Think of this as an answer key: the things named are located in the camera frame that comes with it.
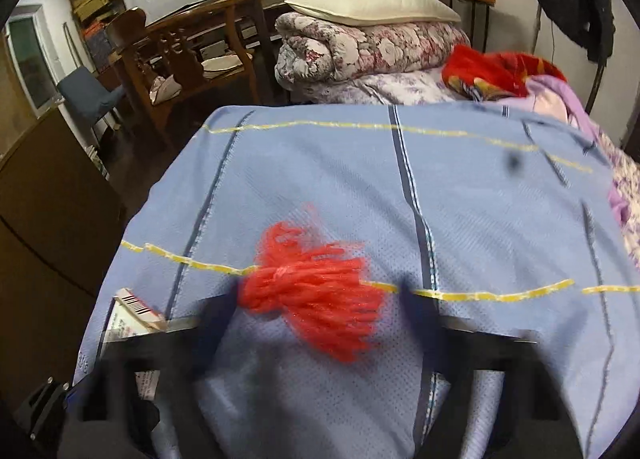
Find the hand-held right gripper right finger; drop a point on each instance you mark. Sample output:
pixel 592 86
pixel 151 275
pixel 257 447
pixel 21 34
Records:
pixel 417 309

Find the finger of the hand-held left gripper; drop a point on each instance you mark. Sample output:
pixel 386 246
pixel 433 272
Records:
pixel 45 401

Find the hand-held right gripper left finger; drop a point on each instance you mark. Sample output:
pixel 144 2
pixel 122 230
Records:
pixel 217 316

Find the red yarn pompom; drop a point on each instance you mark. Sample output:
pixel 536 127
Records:
pixel 310 289

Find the blue striped tablecloth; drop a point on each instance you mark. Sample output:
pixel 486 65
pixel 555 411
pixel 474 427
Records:
pixel 450 219

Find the brown wooden cabinet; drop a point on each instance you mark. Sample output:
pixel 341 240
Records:
pixel 50 219

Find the floral bed sheet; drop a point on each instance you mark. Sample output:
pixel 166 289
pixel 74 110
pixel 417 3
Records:
pixel 390 91

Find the purple floral duvet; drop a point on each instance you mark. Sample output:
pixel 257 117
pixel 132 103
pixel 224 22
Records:
pixel 625 174

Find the red patterned blanket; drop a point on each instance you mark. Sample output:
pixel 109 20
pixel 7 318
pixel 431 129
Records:
pixel 495 71

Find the light purple cloth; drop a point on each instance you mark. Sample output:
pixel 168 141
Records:
pixel 555 99

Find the white seat cushion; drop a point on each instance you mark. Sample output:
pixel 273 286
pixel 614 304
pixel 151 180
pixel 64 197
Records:
pixel 222 64

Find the blue upholstered chair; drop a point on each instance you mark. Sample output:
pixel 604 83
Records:
pixel 90 94

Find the dark wooden armchair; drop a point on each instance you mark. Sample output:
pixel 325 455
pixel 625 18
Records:
pixel 185 49

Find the cream pillow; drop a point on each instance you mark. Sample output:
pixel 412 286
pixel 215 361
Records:
pixel 370 6

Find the white framed glass door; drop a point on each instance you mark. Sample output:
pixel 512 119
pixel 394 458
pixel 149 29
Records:
pixel 25 59

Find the stack of cardboard boxes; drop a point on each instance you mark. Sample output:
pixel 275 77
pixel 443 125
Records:
pixel 95 4

